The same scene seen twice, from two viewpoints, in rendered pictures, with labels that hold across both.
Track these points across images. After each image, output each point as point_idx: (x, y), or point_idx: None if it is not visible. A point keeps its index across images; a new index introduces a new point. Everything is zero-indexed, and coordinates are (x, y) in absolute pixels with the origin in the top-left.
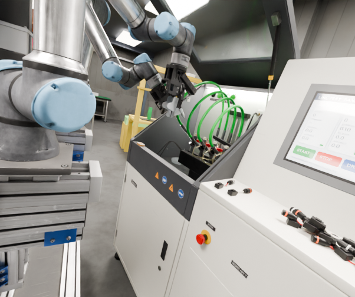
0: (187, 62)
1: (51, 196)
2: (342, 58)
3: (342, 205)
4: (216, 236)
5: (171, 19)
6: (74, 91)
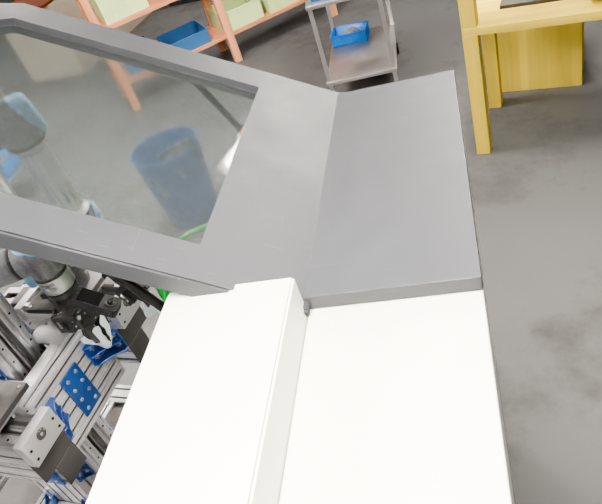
0: (54, 290)
1: None
2: (131, 389)
3: None
4: None
5: None
6: None
